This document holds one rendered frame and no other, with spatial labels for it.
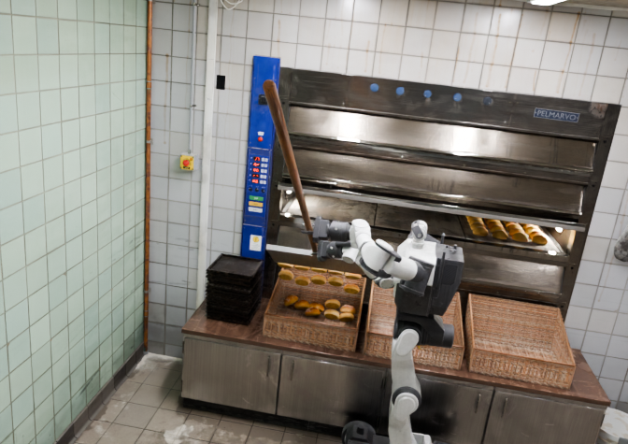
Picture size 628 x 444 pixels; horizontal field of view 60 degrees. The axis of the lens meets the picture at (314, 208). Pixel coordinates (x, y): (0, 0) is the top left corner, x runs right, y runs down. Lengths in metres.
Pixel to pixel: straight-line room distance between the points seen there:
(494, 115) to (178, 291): 2.35
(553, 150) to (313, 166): 1.41
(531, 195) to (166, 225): 2.32
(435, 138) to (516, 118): 0.47
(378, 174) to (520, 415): 1.59
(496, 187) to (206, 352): 1.99
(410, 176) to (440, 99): 0.48
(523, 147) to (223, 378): 2.23
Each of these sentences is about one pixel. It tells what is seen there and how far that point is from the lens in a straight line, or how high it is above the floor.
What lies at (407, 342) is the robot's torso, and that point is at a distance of 2.69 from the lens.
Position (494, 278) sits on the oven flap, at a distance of 3.61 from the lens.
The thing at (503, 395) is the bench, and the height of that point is 0.50.
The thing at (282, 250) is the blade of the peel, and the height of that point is 1.16.
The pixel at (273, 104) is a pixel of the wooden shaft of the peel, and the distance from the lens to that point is 1.33.
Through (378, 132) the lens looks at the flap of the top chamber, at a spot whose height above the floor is 1.79.
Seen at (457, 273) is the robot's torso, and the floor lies 1.35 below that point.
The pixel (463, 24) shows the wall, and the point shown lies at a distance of 3.32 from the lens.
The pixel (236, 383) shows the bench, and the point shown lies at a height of 0.27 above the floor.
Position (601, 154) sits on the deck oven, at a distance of 3.54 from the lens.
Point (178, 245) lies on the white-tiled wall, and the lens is 3.80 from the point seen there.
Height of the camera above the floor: 2.27
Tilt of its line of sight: 17 degrees down
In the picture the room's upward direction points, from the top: 6 degrees clockwise
